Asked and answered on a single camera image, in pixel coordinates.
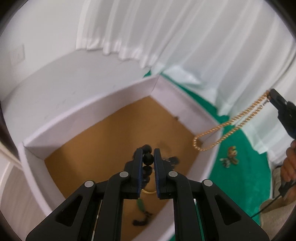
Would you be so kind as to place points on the white cardboard box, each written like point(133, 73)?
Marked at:
point(94, 140)

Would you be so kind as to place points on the beige fleece sleeve forearm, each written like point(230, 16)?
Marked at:
point(273, 217)

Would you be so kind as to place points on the green velvet cloth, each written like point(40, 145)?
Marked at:
point(242, 173)

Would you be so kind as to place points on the thin gold bangle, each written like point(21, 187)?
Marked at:
point(148, 192)

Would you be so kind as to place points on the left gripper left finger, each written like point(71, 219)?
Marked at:
point(94, 210)

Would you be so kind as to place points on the white curtain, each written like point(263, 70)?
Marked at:
point(228, 53)

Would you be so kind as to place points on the dark watch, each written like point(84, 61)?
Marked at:
point(173, 160)

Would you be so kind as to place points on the person right hand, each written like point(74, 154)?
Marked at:
point(288, 168)

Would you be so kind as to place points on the white wall socket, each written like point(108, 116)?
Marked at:
point(17, 55)

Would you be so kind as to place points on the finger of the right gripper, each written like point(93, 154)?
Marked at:
point(276, 99)

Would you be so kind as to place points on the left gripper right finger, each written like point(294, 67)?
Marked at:
point(202, 211)

